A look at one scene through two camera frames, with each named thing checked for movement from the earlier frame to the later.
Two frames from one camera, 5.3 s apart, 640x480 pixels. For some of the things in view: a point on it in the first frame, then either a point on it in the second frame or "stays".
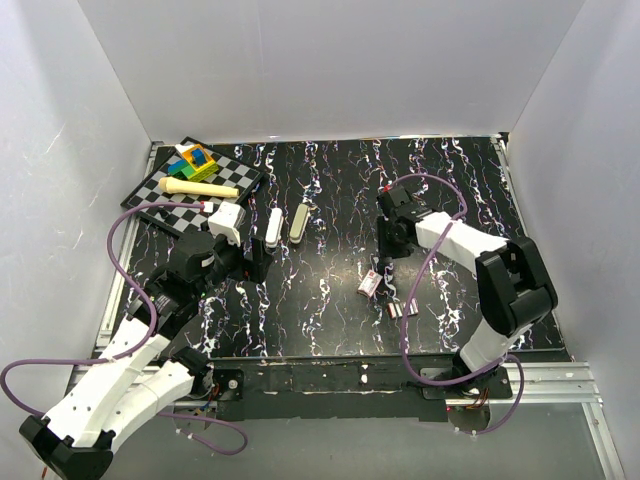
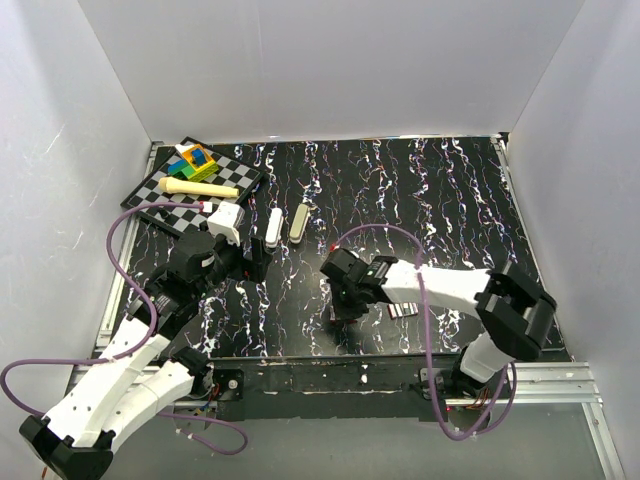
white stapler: (274, 227) stays
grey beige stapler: (299, 223) stays
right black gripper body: (389, 245) → (347, 306)
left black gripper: (254, 267) stays
